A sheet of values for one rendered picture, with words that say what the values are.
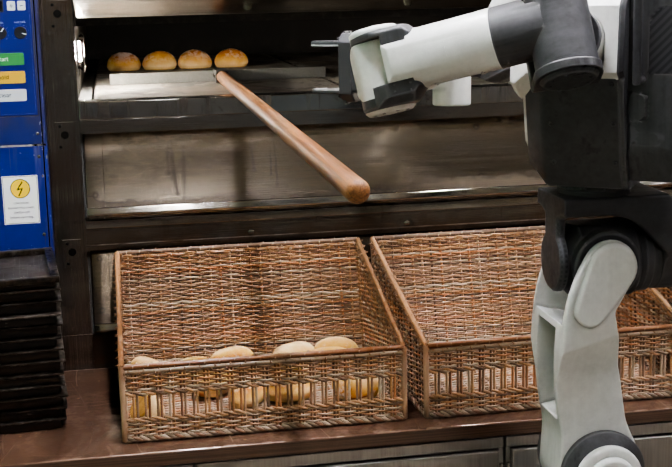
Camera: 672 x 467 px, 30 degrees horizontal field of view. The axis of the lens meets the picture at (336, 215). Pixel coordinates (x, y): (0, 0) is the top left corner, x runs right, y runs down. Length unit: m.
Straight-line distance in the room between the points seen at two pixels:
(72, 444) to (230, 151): 0.77
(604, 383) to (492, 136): 0.99
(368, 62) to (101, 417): 1.04
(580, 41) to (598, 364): 0.57
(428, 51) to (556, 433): 0.69
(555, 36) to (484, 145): 1.18
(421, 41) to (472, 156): 1.12
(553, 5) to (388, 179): 1.15
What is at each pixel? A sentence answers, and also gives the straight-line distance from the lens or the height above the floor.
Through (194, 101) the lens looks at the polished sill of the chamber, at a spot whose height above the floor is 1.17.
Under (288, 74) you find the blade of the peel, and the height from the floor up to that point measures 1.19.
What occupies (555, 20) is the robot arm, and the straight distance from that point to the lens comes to 1.78.
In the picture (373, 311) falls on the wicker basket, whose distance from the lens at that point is 2.70.
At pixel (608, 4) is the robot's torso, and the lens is 1.91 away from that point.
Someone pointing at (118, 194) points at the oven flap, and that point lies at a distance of 2.79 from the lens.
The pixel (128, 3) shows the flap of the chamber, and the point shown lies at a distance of 2.67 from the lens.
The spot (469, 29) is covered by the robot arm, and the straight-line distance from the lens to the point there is 1.81.
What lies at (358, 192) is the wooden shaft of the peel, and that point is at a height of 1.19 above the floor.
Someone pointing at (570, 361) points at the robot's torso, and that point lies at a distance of 2.05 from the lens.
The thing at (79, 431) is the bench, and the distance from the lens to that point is 2.51.
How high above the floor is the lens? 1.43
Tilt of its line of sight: 11 degrees down
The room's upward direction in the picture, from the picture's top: 1 degrees counter-clockwise
